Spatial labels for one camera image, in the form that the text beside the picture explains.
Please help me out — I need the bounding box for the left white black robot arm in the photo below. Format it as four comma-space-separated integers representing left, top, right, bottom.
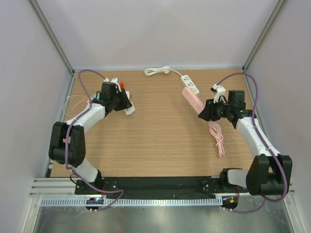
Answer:
49, 78, 135, 194

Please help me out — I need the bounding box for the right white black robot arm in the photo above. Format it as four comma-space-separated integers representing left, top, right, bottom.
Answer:
198, 88, 293, 197

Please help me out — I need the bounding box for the aluminium frame rail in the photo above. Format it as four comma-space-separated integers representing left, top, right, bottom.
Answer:
29, 177, 78, 198

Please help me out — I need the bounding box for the white power strip cable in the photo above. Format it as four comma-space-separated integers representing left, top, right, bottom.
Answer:
144, 65, 183, 77

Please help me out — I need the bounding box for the white slotted cable duct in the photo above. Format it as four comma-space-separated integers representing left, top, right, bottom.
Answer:
40, 196, 223, 208

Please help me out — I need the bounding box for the white 80W charger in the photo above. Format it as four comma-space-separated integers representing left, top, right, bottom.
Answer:
124, 102, 135, 115

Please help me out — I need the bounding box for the pink power strip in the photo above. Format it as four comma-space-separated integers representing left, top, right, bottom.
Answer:
182, 87, 205, 114

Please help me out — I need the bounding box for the purple cable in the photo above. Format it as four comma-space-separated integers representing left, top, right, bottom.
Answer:
64, 69, 124, 212
216, 72, 290, 214

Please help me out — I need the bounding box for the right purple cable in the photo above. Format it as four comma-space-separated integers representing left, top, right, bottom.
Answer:
216, 72, 290, 214

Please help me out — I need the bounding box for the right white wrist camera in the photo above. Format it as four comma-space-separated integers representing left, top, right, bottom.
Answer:
211, 83, 226, 103

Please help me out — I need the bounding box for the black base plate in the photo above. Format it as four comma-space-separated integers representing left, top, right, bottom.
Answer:
74, 176, 248, 196

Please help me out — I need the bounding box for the pink power strip cable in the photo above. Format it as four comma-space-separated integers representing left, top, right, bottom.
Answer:
208, 121, 225, 158

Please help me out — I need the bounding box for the white square charger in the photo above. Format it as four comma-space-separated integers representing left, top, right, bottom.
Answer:
125, 91, 132, 99

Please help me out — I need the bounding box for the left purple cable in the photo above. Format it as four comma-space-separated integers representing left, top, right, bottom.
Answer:
64, 69, 124, 212

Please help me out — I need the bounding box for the teal plug adapter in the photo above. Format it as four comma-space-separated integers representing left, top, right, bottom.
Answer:
92, 94, 100, 100

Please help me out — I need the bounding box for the white power strip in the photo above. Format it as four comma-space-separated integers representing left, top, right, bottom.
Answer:
180, 75, 200, 96

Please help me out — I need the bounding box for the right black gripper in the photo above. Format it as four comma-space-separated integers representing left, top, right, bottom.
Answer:
199, 97, 232, 122

